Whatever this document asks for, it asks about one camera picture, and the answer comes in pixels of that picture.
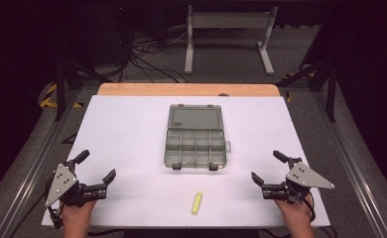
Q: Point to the white table mat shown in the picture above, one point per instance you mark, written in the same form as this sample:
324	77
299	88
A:
128	139

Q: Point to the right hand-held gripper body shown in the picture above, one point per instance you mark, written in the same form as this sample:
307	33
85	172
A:
297	185

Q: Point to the black tripod stand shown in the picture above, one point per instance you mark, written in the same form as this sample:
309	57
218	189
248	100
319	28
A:
320	66
67	71

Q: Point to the person's right hand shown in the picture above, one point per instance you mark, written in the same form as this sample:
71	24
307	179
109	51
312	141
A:
295	216

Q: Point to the clear plastic compartment box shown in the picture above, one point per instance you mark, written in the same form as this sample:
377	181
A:
195	137

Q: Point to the person's left hand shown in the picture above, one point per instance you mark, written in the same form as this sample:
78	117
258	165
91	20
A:
77	217

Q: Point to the yellow highlighter pen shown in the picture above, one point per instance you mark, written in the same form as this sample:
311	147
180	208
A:
196	203

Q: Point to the white metal stand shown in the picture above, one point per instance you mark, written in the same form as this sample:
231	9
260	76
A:
229	36

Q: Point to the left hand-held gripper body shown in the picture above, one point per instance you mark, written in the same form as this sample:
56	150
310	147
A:
63	185

